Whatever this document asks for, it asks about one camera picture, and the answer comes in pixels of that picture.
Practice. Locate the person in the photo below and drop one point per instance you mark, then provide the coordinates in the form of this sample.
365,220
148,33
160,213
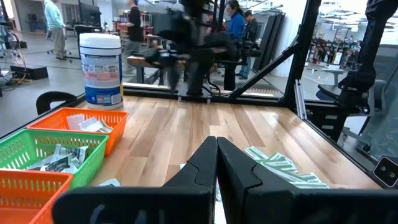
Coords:
236,26
135,25
54,28
251,29

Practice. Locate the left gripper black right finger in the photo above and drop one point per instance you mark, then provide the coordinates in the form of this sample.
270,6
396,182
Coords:
280,205

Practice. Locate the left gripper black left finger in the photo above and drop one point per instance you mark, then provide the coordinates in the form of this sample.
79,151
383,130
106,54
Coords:
174,202

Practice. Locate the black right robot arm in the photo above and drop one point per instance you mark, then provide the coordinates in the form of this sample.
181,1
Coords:
370,46

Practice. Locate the orange plastic basket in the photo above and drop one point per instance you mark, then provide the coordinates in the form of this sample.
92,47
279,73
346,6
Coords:
31,193
116,137

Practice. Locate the white long bandage packet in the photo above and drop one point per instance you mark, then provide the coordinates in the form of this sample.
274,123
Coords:
74,121
90,125
106,127

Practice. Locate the green plastic basket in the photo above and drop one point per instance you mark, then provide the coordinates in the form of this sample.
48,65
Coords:
90,168

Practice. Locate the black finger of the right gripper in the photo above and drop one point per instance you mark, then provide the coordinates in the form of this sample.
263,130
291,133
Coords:
174,76
196,77

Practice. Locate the black table-level camera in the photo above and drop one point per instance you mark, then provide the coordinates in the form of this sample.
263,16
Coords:
387,171

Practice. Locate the white wipes canister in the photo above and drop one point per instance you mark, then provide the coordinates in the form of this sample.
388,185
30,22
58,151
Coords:
101,71

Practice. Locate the grey office chair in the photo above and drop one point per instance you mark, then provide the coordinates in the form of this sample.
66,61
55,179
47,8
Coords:
377,118

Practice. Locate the white square pad packet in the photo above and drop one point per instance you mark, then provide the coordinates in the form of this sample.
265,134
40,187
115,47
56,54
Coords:
38,164
59,165
109,182
73,152

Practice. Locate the black aluminium rig frame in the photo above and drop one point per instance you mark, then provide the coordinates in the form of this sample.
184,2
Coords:
304,46

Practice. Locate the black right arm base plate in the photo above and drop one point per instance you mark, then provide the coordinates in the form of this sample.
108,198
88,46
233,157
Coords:
326,121

